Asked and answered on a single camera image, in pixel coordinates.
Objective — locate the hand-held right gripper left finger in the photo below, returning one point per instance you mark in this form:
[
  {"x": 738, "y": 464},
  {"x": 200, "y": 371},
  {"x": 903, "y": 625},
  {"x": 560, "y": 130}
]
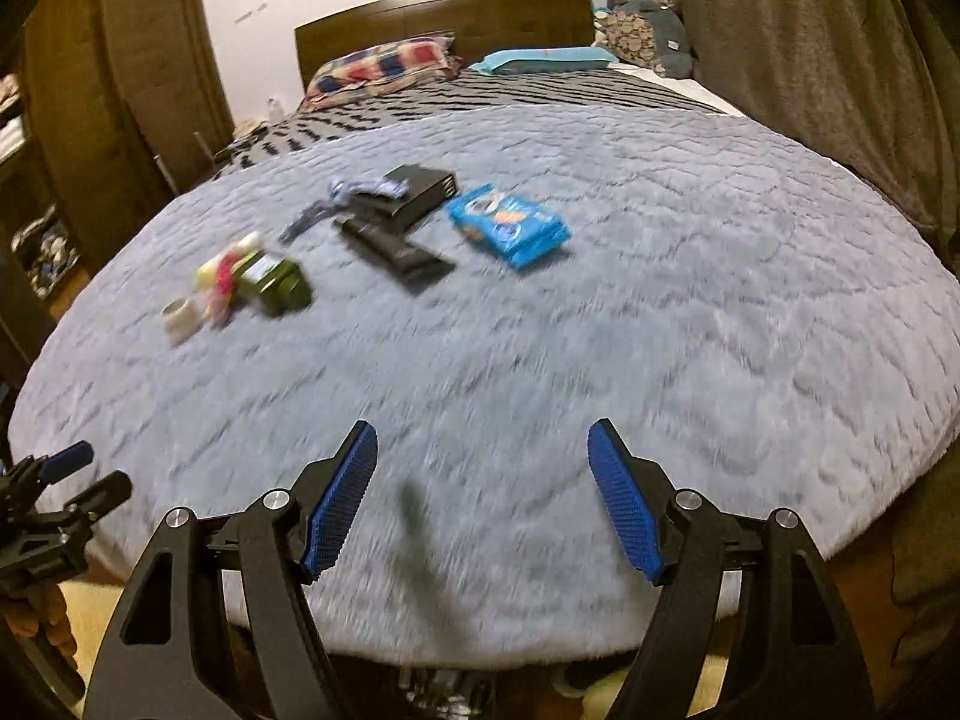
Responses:
[{"x": 341, "y": 502}]

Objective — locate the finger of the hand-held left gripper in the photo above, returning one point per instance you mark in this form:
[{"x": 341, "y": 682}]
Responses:
[
  {"x": 101, "y": 499},
  {"x": 67, "y": 457}
]

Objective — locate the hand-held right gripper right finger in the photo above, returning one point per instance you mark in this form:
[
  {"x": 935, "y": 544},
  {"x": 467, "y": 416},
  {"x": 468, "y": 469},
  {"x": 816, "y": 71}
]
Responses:
[{"x": 622, "y": 502}]

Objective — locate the small white jar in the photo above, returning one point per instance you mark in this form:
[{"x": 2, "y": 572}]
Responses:
[{"x": 180, "y": 319}]

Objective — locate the pink wrapper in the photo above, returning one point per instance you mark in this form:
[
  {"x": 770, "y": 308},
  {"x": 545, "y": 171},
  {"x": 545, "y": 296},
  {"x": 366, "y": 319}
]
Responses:
[{"x": 221, "y": 296}]

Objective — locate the green bottle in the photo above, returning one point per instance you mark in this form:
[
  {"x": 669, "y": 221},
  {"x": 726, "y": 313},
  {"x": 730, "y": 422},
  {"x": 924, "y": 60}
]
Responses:
[{"x": 276, "y": 283}]

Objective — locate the yellow red tube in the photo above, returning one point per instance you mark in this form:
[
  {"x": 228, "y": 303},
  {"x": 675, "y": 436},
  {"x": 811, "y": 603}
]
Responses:
[{"x": 225, "y": 259}]

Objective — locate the grey wrapper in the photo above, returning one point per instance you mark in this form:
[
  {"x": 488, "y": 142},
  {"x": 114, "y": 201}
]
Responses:
[{"x": 307, "y": 219}]

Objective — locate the blue snack packet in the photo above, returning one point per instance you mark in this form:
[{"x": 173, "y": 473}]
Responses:
[{"x": 510, "y": 229}]

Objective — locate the blue white wrapper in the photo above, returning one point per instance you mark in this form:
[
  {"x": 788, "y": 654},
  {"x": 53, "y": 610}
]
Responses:
[{"x": 367, "y": 187}]

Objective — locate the black box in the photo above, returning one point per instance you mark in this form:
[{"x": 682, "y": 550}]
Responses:
[{"x": 420, "y": 191}]

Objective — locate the person's left hand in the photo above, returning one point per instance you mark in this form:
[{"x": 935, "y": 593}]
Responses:
[{"x": 41, "y": 615}]

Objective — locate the grey plush blanket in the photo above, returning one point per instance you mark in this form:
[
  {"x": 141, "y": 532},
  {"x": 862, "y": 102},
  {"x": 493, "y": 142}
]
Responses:
[{"x": 600, "y": 360}]

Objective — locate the pile of clothes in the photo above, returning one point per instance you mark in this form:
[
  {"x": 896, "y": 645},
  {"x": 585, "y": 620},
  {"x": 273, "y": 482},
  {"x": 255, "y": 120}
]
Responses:
[{"x": 45, "y": 247}]

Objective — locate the wooden wardrobe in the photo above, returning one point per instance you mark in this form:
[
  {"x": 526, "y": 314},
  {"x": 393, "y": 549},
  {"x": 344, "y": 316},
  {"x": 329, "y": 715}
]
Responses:
[{"x": 127, "y": 90}]

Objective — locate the white bed sheet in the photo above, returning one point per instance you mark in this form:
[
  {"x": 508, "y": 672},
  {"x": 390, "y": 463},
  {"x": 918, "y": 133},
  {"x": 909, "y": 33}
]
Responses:
[{"x": 675, "y": 86}]

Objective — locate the black striped blanket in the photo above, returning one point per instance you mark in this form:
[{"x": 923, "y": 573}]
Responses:
[{"x": 525, "y": 94}]

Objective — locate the plaid pillow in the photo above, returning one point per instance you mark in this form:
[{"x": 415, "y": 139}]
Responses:
[{"x": 382, "y": 64}]

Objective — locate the blue pillow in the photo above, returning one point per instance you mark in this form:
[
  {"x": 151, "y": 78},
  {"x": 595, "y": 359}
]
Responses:
[{"x": 540, "y": 60}]

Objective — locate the wood-pattern cushion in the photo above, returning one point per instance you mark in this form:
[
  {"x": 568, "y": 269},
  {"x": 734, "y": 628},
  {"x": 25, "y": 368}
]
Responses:
[{"x": 630, "y": 41}]

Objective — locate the patterned cushion pile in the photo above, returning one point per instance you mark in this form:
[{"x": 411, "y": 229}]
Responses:
[{"x": 671, "y": 41}]

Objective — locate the brown curtain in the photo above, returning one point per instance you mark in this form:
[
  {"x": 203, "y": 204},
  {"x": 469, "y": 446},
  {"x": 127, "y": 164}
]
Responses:
[{"x": 810, "y": 52}]

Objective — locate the wooden headboard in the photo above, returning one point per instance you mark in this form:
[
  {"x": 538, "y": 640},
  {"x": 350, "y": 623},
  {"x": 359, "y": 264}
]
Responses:
[{"x": 465, "y": 15}]

